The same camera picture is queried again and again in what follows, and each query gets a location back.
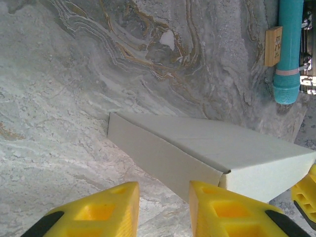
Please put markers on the white cardboard paper box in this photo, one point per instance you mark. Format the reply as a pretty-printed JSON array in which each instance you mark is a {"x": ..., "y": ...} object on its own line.
[{"x": 222, "y": 148}]

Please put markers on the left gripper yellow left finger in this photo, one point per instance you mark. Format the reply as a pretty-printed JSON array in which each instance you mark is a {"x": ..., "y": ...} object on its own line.
[{"x": 103, "y": 217}]

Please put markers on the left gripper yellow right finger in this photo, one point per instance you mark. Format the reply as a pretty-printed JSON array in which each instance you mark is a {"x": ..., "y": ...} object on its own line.
[{"x": 222, "y": 217}]

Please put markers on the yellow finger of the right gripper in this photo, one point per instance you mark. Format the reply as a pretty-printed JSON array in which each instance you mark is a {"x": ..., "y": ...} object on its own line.
[{"x": 307, "y": 195}]

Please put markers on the small wooden block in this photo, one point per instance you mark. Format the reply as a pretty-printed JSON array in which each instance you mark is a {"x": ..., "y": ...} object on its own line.
[{"x": 272, "y": 47}]

